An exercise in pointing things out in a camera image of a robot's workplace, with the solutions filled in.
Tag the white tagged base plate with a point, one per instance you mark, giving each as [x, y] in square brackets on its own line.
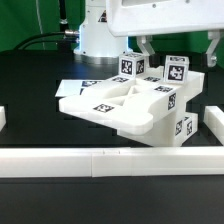
[73, 87]

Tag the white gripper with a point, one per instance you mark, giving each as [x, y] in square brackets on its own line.
[153, 17]

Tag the white chair seat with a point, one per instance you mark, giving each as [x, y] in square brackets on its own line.
[162, 133]

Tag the white chair back frame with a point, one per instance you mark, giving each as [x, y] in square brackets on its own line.
[134, 105]

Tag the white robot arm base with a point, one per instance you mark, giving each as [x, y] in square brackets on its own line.
[96, 44]

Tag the white U-shaped fence wall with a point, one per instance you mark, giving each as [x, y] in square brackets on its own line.
[45, 143]

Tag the white tagged nut cube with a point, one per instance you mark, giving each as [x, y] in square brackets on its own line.
[131, 64]
[176, 69]

